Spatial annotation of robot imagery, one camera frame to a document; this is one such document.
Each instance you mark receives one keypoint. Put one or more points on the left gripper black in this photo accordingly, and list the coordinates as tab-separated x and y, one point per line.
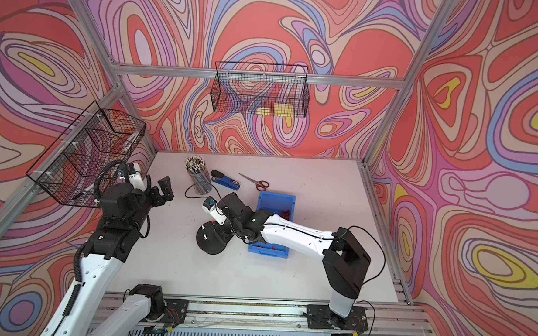
159	200

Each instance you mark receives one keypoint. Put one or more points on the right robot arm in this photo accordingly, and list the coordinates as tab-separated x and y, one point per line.
346	263

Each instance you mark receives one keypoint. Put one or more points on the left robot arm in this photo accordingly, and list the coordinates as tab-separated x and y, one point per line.
125	199

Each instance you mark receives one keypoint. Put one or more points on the black round screw base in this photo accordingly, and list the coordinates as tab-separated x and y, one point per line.
208	240

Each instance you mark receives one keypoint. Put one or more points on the blue black stapler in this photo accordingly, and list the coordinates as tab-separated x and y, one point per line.
221	179

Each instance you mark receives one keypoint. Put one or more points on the metal pen cup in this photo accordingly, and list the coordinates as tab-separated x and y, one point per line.
197	170

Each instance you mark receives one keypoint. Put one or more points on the white marker in basket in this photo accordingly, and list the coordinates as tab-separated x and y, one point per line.
86	195

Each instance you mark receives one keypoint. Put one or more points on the yellow sticky note pad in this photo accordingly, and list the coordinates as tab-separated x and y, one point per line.
283	110

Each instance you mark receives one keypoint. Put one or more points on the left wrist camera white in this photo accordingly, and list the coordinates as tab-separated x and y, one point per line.
135	175

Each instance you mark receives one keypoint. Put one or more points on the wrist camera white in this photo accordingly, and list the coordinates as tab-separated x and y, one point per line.
135	175
210	206

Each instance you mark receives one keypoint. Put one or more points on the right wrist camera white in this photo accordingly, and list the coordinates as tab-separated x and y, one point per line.
210	206

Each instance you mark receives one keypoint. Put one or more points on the red handled scissors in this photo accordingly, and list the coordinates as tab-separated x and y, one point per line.
260	185

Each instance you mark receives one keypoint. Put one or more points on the black wire basket left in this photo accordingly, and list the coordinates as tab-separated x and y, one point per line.
95	138

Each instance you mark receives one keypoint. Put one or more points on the black wire basket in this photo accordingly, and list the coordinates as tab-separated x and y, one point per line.
95	138
252	88

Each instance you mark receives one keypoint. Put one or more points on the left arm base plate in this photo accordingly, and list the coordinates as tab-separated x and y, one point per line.
174	313

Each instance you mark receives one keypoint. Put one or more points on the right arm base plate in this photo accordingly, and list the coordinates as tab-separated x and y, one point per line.
320	317

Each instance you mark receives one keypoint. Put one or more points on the black wire basket back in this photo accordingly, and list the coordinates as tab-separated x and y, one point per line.
252	88

